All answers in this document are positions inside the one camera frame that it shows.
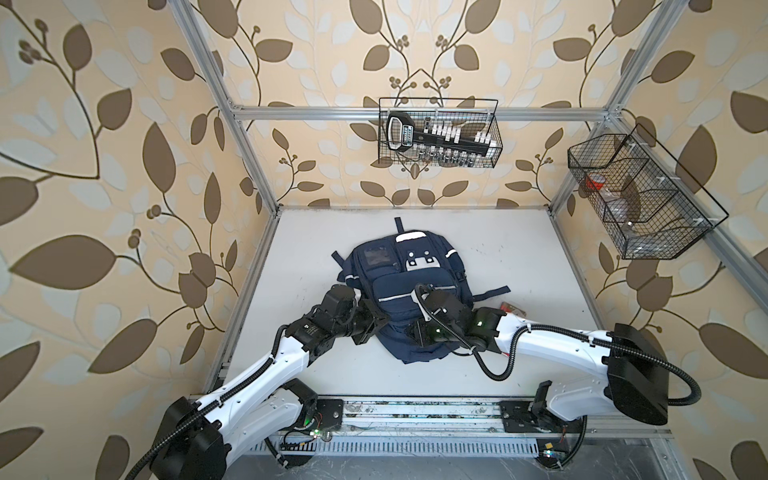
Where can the black wire basket back wall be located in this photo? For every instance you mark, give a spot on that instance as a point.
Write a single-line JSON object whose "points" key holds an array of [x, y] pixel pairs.
{"points": [[439, 103]]}

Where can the black wire basket wall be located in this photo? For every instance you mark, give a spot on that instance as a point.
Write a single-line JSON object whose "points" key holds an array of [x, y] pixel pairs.
{"points": [[652, 205], [439, 103]]}

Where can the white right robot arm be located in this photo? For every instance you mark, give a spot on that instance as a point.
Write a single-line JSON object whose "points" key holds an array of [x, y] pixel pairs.
{"points": [[608, 371]]}

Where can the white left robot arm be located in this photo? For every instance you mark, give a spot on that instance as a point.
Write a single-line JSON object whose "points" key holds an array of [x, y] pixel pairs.
{"points": [[200, 438]]}

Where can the navy blue student backpack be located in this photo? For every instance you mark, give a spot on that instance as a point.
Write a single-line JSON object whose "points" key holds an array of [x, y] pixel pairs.
{"points": [[386, 271]]}

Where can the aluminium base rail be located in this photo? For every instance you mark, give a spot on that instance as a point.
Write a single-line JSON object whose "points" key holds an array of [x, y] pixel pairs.
{"points": [[420, 417]]}

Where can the aluminium cage frame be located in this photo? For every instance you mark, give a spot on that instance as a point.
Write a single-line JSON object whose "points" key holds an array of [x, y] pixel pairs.
{"points": [[745, 269]]}

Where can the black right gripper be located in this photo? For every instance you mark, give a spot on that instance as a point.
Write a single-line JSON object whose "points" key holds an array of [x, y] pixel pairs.
{"points": [[420, 337]]}

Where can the black wire basket right wall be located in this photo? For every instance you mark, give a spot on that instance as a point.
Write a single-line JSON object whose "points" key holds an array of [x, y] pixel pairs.
{"points": [[652, 205]]}

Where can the red stationery blister pack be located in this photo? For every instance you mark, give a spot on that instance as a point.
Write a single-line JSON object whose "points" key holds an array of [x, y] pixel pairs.
{"points": [[513, 309]]}

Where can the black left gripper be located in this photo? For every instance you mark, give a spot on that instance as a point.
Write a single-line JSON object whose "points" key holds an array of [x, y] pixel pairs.
{"points": [[372, 320]]}

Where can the black socket wrench set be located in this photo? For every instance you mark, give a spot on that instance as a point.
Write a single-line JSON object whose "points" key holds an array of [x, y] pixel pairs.
{"points": [[410, 132]]}

